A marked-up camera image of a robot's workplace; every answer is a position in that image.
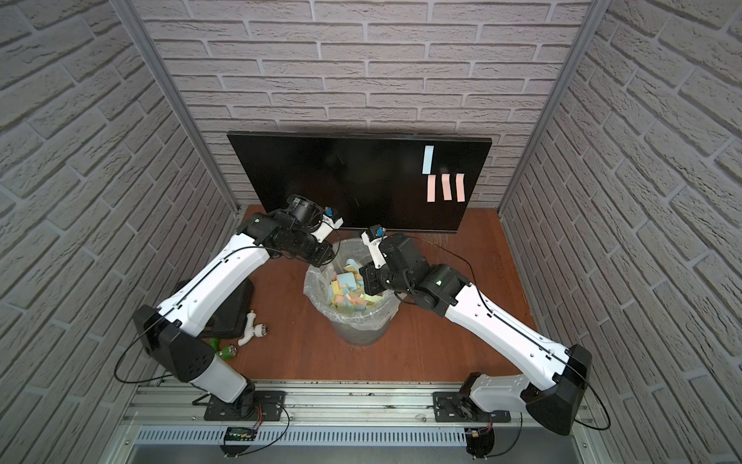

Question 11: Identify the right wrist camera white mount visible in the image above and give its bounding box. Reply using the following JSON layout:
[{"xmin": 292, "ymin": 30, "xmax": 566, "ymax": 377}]
[{"xmin": 361, "ymin": 224, "xmax": 386, "ymax": 269}]

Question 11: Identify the mesh waste bin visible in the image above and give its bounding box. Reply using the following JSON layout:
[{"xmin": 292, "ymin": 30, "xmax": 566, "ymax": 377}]
[{"xmin": 323, "ymin": 237, "xmax": 398, "ymax": 347}]

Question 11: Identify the white plastic pipe fitting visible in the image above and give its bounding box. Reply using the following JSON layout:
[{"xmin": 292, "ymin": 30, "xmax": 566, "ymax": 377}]
[{"xmin": 238, "ymin": 310, "xmax": 269, "ymax": 347}]

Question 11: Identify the green plastic fitting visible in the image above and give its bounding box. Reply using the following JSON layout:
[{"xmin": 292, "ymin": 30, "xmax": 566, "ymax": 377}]
[{"xmin": 208, "ymin": 338, "xmax": 238, "ymax": 361}]

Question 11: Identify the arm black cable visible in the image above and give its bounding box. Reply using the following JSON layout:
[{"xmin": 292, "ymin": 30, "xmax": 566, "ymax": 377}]
[
  {"xmin": 405, "ymin": 234, "xmax": 613, "ymax": 431},
  {"xmin": 112, "ymin": 244, "xmax": 343, "ymax": 385}
]

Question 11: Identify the black AOC monitor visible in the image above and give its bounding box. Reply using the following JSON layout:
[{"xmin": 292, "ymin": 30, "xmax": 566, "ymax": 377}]
[{"xmin": 227, "ymin": 131, "xmax": 493, "ymax": 232}]

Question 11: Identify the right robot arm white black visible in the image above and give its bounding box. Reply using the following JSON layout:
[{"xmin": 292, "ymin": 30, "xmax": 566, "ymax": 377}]
[{"xmin": 361, "ymin": 225, "xmax": 592, "ymax": 436}]

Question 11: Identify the right small electronics board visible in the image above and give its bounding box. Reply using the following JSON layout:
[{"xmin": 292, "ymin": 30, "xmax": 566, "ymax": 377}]
[{"xmin": 465, "ymin": 428, "xmax": 495, "ymax": 459}]

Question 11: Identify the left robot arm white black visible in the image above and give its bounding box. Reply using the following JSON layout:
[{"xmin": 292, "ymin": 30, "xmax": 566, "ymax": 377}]
[{"xmin": 133, "ymin": 195, "xmax": 343, "ymax": 403}]

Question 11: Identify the aluminium corner frame post right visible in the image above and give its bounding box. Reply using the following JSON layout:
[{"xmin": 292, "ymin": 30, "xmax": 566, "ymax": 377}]
[{"xmin": 498, "ymin": 0, "xmax": 612, "ymax": 217}]

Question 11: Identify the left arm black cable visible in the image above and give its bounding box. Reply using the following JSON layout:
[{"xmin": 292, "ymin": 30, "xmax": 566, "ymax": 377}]
[{"xmin": 112, "ymin": 244, "xmax": 343, "ymax": 385}]

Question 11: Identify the pink sticky note middle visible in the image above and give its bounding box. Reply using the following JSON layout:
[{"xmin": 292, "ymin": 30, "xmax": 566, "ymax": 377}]
[{"xmin": 441, "ymin": 173, "xmax": 452, "ymax": 201}]

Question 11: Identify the pile of coloured sticky notes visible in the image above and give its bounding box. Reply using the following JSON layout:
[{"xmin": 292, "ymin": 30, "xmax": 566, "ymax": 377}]
[{"xmin": 327, "ymin": 258, "xmax": 383, "ymax": 313}]

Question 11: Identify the clear plastic bin liner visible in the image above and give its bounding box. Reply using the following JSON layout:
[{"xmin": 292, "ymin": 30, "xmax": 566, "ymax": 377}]
[{"xmin": 303, "ymin": 239, "xmax": 400, "ymax": 331}]

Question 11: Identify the left small electronics board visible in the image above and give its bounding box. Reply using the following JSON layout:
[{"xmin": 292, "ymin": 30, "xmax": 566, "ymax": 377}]
[{"xmin": 220, "ymin": 426, "xmax": 259, "ymax": 458}]

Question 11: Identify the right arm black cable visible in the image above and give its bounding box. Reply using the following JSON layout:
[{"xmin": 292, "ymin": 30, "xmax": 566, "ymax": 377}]
[{"xmin": 405, "ymin": 234, "xmax": 613, "ymax": 431}]

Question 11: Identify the small electronics board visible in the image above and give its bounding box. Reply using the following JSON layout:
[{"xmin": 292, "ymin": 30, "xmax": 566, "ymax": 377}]
[
  {"xmin": 220, "ymin": 426, "xmax": 259, "ymax": 458},
  {"xmin": 465, "ymin": 428, "xmax": 495, "ymax": 459}
]

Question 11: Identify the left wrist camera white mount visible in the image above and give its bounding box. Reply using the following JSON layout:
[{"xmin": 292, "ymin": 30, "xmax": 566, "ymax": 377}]
[{"xmin": 311, "ymin": 207, "xmax": 344, "ymax": 243}]

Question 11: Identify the pink sticky note right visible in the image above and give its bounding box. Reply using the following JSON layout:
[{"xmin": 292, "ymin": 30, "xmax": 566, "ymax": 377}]
[{"xmin": 455, "ymin": 173, "xmax": 466, "ymax": 203}]

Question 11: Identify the blue sticky note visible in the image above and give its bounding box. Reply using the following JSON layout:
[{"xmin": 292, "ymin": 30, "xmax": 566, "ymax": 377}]
[{"xmin": 421, "ymin": 145, "xmax": 435, "ymax": 175}]

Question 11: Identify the pink sticky note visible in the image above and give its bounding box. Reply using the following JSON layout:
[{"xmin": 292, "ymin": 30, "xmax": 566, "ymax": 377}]
[
  {"xmin": 455, "ymin": 173, "xmax": 466, "ymax": 203},
  {"xmin": 441, "ymin": 173, "xmax": 452, "ymax": 201},
  {"xmin": 426, "ymin": 175, "xmax": 437, "ymax": 203}
]

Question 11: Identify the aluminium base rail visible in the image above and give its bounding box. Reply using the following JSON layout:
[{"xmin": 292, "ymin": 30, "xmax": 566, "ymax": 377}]
[{"xmin": 97, "ymin": 379, "xmax": 616, "ymax": 464}]

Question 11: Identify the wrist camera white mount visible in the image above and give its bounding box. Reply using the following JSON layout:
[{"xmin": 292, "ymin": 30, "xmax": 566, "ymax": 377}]
[
  {"xmin": 361, "ymin": 224, "xmax": 386, "ymax": 269},
  {"xmin": 311, "ymin": 207, "xmax": 344, "ymax": 243}
]

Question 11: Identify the pink sticky note left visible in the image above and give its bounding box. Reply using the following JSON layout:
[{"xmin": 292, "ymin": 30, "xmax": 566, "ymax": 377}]
[{"xmin": 426, "ymin": 175, "xmax": 437, "ymax": 203}]

